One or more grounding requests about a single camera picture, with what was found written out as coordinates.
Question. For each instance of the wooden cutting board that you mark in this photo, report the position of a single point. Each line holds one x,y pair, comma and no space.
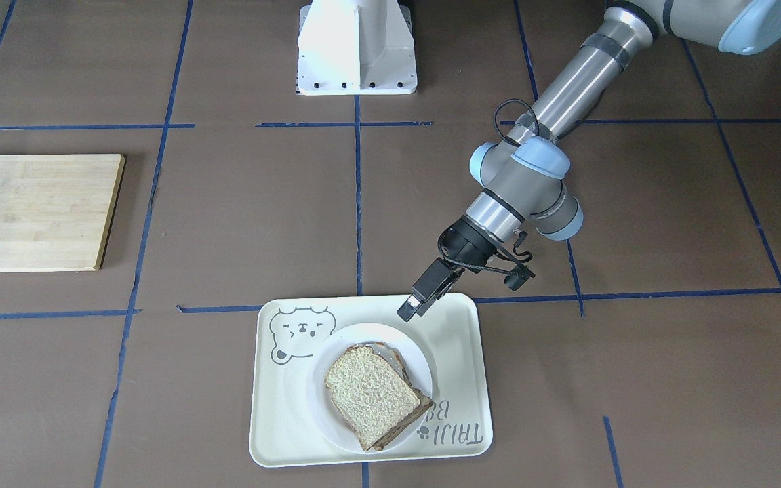
56,210

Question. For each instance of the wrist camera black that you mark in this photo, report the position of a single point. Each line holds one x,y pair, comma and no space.
520,273

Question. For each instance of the white round plate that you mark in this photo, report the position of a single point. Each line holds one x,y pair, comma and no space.
327,418

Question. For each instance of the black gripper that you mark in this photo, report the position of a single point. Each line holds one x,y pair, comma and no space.
466,242

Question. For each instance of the brown bread slice on plate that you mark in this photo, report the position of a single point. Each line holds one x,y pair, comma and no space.
395,404

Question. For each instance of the white bread slice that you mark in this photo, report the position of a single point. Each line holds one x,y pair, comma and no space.
346,381

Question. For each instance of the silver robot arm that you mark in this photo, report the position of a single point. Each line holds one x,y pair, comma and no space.
522,178

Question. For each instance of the white mounting column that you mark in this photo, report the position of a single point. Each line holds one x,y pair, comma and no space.
356,48

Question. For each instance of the cream bear tray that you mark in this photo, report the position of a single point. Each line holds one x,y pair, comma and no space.
293,420

